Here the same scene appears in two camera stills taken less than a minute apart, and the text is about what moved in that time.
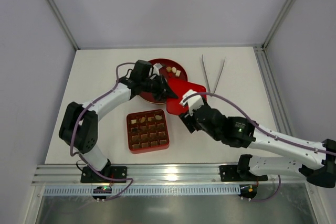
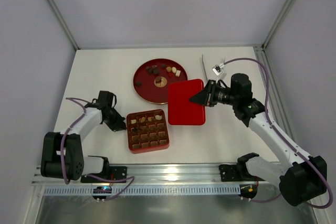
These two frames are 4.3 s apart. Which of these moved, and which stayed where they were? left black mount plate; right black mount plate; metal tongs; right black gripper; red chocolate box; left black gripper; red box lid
Moved: right black gripper; red box lid; left black gripper
Stayed: right black mount plate; left black mount plate; metal tongs; red chocolate box
